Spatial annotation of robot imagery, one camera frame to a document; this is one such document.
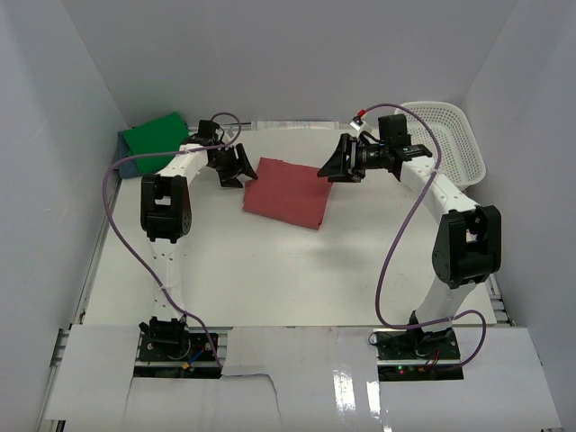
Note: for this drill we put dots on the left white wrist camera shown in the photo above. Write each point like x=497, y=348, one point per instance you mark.
x=226, y=135

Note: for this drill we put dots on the red t-shirt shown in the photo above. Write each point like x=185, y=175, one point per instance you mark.
x=289, y=193

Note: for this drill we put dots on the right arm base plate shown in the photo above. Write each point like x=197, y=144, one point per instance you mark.
x=415, y=356

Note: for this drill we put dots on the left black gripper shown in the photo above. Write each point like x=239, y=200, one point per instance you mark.
x=242, y=166

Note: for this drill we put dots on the green folded t-shirt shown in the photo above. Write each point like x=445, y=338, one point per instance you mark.
x=164, y=134

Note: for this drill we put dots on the white paper sheets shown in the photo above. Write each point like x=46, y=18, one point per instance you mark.
x=294, y=125

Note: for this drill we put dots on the white plastic basket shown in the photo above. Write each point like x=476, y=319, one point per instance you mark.
x=462, y=160

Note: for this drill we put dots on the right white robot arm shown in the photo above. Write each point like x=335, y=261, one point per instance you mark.
x=467, y=247

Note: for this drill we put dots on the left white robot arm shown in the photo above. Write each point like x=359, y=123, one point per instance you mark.
x=166, y=217

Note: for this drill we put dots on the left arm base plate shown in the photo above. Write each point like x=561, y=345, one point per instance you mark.
x=191, y=359

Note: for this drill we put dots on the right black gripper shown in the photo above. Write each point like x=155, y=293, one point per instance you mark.
x=338, y=169

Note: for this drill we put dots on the blue folded t-shirt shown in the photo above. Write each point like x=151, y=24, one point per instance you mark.
x=130, y=143

